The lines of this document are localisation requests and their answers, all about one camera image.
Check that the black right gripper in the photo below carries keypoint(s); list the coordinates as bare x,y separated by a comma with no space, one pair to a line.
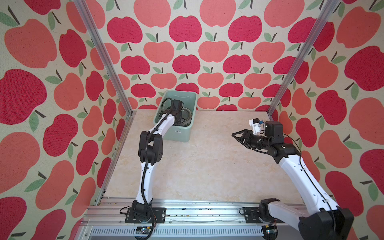
247,134

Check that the grey glass plate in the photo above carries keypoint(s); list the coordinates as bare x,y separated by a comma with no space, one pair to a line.
186,117

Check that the aluminium frame post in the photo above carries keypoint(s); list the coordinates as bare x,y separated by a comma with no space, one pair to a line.
319,24
90,24

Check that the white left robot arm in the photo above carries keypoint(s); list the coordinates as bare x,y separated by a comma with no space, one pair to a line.
150,153

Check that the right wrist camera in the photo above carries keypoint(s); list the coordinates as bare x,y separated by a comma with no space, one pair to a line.
256,125

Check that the light green plastic bin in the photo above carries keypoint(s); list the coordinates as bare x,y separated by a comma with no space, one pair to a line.
181,130

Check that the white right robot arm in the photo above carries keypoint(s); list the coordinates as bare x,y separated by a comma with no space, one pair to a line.
323,218

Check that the left aluminium frame post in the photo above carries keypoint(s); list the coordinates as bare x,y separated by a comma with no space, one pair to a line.
90,24

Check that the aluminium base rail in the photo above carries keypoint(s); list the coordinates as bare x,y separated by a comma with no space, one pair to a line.
183,220

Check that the right aluminium frame post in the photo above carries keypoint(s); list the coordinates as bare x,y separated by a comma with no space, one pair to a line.
319,24

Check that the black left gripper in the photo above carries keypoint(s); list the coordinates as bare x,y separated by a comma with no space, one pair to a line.
179,121

